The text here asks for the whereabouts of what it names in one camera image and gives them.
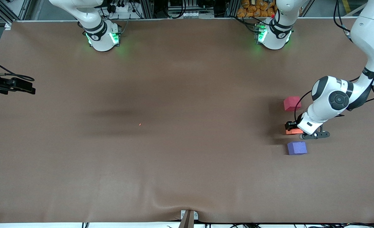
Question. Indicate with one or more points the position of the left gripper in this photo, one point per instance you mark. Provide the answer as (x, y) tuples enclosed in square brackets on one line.
[(293, 125)]

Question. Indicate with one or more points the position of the orange foam block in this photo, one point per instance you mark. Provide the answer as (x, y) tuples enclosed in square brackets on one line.
[(294, 131)]

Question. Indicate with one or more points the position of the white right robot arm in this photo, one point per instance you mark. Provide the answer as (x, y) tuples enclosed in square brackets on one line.
[(101, 41)]

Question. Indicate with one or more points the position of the red foam block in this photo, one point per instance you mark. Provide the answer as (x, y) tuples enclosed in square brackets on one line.
[(291, 104)]

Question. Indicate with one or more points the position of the purple foam block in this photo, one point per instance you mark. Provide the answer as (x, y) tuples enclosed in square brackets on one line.
[(297, 148)]

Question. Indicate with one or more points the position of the brown table mat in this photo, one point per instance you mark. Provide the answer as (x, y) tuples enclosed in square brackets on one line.
[(187, 158)]

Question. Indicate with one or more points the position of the pile of orange objects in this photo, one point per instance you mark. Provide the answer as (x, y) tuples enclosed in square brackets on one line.
[(256, 9)]

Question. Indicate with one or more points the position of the white power strip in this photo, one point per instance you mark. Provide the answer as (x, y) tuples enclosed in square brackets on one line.
[(120, 8)]

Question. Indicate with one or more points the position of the white terminal block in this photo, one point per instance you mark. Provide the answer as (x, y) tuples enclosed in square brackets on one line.
[(190, 14)]

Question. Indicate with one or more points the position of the aluminium frame profile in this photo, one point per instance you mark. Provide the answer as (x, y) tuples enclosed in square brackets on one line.
[(3, 12), (147, 8), (234, 8)]

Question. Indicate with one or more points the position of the grey mounting bracket plate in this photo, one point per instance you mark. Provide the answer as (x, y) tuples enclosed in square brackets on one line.
[(196, 216)]

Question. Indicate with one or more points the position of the camera mast pole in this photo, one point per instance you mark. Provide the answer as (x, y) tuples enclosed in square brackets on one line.
[(187, 221)]

